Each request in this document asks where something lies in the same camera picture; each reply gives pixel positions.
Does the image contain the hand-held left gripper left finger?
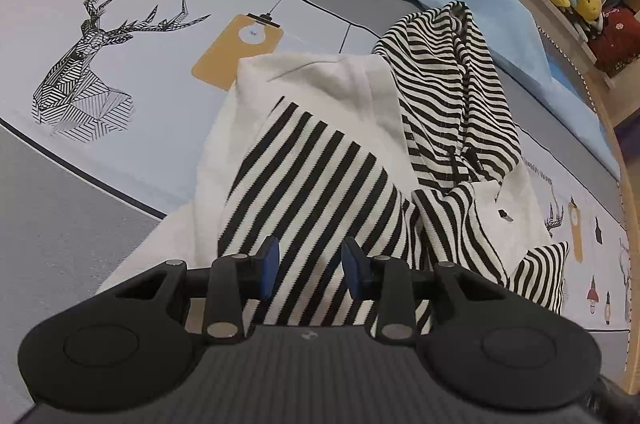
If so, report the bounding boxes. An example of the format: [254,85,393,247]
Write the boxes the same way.
[111,236,279,345]

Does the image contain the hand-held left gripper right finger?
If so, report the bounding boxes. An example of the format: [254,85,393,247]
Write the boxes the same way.
[341,237,507,345]

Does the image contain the black white striped hoodie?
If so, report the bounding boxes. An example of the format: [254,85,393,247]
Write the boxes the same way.
[97,0,571,339]

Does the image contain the deer printed bed sheet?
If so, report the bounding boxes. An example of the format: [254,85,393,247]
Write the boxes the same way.
[0,0,632,424]

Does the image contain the yellow plush toys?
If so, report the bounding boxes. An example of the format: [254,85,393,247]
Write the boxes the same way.
[499,0,617,91]

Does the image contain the dark red cushion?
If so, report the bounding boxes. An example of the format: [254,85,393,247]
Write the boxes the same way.
[586,5,640,73]

